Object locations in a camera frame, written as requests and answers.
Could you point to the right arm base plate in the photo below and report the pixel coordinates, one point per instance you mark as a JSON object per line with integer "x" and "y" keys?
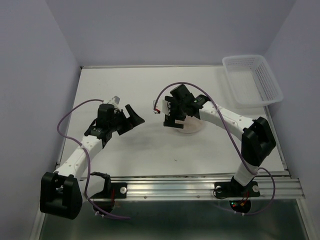
{"x": 233, "y": 189}

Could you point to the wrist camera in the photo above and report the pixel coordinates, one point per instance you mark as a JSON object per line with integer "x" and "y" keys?
{"x": 113, "y": 101}
{"x": 162, "y": 105}

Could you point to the white mesh laundry bag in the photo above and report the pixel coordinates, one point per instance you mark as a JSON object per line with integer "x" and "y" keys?
{"x": 191, "y": 125}

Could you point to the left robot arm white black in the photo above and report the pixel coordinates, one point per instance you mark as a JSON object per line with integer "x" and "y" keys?
{"x": 60, "y": 193}

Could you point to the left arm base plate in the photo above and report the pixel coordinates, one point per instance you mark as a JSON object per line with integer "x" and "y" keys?
{"x": 111, "y": 190}

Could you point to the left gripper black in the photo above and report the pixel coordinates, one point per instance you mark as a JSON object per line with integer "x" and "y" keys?
{"x": 133, "y": 121}

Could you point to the white plastic basket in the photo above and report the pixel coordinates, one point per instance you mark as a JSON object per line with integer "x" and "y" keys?
{"x": 251, "y": 81}

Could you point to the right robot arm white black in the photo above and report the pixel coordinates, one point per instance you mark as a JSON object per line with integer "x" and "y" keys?
{"x": 256, "y": 137}

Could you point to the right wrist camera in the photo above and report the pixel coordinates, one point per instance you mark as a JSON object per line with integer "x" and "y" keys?
{"x": 162, "y": 105}

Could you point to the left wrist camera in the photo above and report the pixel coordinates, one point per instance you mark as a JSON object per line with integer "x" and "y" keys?
{"x": 113, "y": 101}

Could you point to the aluminium rail frame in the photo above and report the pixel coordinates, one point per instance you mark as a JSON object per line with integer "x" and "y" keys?
{"x": 171, "y": 176}

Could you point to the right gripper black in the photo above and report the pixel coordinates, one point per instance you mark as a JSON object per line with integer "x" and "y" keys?
{"x": 169, "y": 120}

